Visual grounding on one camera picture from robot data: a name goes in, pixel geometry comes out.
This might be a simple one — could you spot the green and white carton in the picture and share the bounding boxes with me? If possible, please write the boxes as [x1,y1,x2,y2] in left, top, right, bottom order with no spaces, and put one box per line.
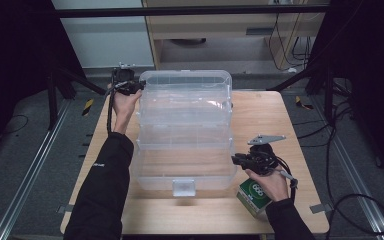
[235,178,274,219]

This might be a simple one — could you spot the aluminium floor rail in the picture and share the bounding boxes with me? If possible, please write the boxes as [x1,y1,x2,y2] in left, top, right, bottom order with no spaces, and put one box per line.
[311,96,384,240]
[0,99,72,240]

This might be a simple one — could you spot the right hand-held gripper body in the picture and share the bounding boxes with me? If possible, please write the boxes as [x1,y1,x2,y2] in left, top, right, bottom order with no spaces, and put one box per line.
[247,134,287,176]

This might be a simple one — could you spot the translucent plastic storage box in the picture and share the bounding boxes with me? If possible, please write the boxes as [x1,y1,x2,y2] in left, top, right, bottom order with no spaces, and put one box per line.
[130,69,238,198]

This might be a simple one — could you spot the person's left hand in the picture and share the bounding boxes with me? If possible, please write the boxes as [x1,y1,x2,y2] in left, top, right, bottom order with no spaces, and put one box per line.
[113,91,143,135]

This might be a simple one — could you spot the black metal stand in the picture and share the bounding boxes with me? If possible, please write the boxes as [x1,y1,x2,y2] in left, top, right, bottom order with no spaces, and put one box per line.
[44,59,114,131]
[266,63,336,123]

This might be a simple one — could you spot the right hand-held gripper black cable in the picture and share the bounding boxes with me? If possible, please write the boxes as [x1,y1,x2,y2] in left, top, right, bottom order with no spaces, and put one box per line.
[273,154,299,204]

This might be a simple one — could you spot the thin black floor cable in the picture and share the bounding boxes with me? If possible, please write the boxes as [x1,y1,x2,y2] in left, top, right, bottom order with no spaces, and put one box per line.
[0,114,30,136]

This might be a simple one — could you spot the yellow black striped marker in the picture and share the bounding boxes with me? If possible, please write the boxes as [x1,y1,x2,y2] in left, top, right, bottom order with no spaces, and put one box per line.
[294,95,314,111]
[81,98,95,117]

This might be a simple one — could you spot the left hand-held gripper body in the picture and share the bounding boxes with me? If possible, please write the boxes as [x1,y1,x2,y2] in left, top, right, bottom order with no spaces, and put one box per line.
[112,62,136,96]

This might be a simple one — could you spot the hand-held gripper black cable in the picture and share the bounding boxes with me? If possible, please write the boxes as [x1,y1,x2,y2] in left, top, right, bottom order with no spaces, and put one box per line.
[105,68,118,134]
[273,154,299,204]

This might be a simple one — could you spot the left hand-held gripper black cable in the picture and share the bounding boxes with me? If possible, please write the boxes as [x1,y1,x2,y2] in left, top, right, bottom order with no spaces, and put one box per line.
[105,68,118,134]

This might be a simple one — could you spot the dark curtain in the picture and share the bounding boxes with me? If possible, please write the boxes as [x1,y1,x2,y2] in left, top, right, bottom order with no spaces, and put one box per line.
[0,0,81,161]
[309,0,384,184]

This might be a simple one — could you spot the black looped floor cable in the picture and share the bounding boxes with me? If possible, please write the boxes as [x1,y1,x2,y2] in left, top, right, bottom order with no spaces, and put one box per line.
[324,99,384,240]

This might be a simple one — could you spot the person's right hand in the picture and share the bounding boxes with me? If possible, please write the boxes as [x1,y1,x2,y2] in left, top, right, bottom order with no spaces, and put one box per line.
[245,169,290,203]

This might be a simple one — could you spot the black horizontal frame bar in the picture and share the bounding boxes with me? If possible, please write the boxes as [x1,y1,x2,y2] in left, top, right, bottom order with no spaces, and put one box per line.
[54,4,329,18]

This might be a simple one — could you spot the white cabinet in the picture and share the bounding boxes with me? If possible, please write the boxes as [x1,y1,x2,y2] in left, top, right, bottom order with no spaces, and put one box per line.
[51,0,156,69]

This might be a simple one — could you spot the light wooden desk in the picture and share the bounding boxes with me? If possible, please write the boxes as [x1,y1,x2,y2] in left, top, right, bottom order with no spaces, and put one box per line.
[142,0,331,73]

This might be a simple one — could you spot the black hanging desk cables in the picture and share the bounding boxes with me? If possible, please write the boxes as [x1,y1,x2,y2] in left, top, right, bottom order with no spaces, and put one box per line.
[268,13,314,73]

